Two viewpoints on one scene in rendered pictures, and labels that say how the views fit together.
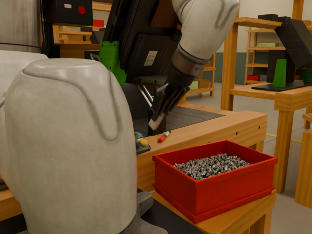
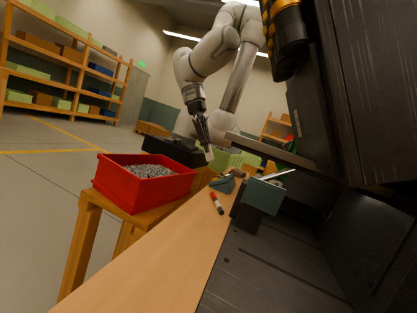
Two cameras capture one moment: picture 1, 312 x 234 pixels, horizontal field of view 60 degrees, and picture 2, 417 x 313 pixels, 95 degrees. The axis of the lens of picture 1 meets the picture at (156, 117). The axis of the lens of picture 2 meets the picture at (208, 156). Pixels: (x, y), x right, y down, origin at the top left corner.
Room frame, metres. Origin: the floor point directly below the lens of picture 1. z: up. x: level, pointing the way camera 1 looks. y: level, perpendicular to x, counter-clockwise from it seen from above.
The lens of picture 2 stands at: (1.46, -0.41, 1.13)
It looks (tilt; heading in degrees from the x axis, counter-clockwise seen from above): 10 degrees down; 146
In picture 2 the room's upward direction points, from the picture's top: 19 degrees clockwise
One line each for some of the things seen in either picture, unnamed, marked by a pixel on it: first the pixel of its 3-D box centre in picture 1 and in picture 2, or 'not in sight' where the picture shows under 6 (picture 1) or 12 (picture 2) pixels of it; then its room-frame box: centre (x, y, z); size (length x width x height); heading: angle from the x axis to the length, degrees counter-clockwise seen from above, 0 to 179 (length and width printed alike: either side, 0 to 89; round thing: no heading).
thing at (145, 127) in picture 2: not in sight; (156, 132); (-4.99, 1.56, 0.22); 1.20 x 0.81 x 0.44; 36
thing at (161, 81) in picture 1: (146, 79); (303, 164); (1.19, 0.04, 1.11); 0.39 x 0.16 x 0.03; 43
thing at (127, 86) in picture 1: (120, 84); (413, 227); (1.38, 0.18, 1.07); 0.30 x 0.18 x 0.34; 133
